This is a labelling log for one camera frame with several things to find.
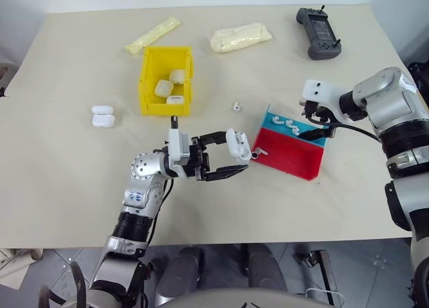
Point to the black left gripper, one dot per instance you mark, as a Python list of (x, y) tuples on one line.
[(198, 160)]

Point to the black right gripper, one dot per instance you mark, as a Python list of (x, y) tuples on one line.
[(316, 111)]

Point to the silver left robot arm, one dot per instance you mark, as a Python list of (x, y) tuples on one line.
[(147, 165)]

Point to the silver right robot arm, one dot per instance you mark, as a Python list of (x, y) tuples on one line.
[(385, 97)]

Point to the yellow plastic bin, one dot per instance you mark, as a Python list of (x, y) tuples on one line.
[(147, 70)]

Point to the red and blue tray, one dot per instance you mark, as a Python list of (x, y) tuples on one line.
[(288, 150)]

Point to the grey handheld controller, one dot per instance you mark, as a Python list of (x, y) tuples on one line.
[(318, 30)]

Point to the wide yellow powder bag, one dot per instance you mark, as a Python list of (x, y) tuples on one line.
[(238, 37)]

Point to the black equipment beside table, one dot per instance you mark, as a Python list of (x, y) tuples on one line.
[(419, 73)]

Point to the dark grey rounded shape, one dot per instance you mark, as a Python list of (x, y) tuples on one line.
[(266, 268), (182, 274)]

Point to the long yellow powder bag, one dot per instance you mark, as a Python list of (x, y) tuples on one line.
[(152, 35)]

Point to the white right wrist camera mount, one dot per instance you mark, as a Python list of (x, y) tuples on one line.
[(318, 90)]

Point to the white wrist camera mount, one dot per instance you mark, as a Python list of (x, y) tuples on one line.
[(318, 90), (174, 144)]

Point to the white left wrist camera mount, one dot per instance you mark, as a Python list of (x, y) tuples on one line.
[(174, 144)]

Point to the dark table post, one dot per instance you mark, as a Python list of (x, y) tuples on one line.
[(244, 258)]

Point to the rusty metal frame bar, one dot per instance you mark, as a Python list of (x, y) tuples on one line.
[(326, 278)]

